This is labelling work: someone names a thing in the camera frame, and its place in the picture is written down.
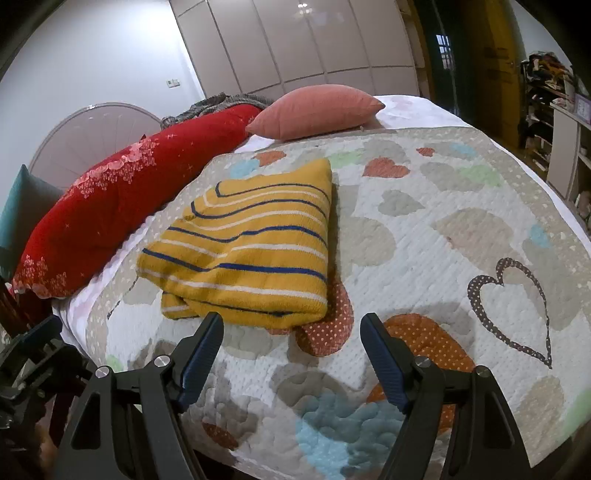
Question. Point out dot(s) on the grey knitted throw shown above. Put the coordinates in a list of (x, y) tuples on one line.
[(217, 104)]

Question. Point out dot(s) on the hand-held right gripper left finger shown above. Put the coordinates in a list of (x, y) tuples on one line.
[(198, 364)]

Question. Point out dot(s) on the heart-patterned quilt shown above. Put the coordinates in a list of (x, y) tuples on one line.
[(415, 221)]

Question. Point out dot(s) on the red floral bolster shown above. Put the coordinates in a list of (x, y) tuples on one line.
[(115, 194)]

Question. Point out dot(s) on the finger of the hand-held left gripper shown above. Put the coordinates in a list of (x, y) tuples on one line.
[(44, 331)]

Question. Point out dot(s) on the yellow wooden door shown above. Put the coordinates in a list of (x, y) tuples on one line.
[(494, 69)]

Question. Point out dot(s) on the teal pillow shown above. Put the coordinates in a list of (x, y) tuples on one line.
[(23, 217)]

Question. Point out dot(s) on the pink pillow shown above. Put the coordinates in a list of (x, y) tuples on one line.
[(318, 110)]

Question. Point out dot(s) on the yellow striped sweater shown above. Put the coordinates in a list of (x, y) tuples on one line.
[(249, 240)]

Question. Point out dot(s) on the beige wardrobe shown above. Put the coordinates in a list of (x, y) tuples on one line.
[(300, 41)]

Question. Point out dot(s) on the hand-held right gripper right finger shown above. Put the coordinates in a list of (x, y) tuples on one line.
[(388, 367)]

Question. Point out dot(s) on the cluttered white shelf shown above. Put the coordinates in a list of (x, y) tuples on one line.
[(561, 124)]

